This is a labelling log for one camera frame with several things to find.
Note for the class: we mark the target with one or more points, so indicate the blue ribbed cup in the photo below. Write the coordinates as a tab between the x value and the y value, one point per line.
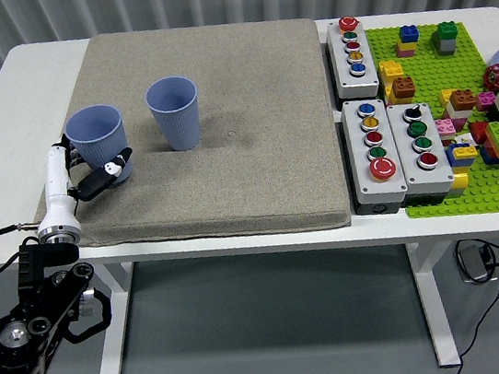
177	122
98	138

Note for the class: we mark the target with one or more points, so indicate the white printed toy brick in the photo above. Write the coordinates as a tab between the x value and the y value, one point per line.
462	139

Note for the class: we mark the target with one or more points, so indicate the brown toy brick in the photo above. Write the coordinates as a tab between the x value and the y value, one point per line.
462	99
403	88

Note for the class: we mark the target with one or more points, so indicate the grey-brown mat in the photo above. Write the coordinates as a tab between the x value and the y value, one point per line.
249	150

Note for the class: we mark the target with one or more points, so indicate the grey toy brick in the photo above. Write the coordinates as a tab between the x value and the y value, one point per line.
446	47

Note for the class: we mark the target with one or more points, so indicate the blue toy brick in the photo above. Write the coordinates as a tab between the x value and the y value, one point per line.
452	158
487	159
409	33

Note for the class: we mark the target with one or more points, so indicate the green brick baseplate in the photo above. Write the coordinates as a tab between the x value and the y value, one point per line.
429	73

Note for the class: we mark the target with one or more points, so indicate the magenta toy brick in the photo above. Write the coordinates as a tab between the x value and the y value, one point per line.
485	101
460	125

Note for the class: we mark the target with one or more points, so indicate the control box with black selector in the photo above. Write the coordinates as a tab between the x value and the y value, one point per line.
415	173

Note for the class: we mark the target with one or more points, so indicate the grey power adapter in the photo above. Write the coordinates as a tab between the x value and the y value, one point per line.
473	263

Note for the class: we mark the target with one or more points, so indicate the white table leg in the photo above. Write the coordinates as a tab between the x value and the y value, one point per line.
433	300
115	354

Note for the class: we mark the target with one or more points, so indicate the small yellow toy brick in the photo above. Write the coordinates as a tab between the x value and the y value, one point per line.
464	152

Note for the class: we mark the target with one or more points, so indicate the red valve wheel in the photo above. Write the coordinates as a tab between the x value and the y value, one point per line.
494	78

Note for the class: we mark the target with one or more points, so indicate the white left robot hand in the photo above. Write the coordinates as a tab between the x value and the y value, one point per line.
56	186

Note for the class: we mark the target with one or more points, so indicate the red toy brick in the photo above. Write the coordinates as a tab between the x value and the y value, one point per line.
479	131

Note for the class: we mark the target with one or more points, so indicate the pink toy brick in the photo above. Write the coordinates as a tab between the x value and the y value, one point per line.
405	54
445	126

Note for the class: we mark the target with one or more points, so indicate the grey five-button control box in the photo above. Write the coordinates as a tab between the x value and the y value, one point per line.
342	67
362	180

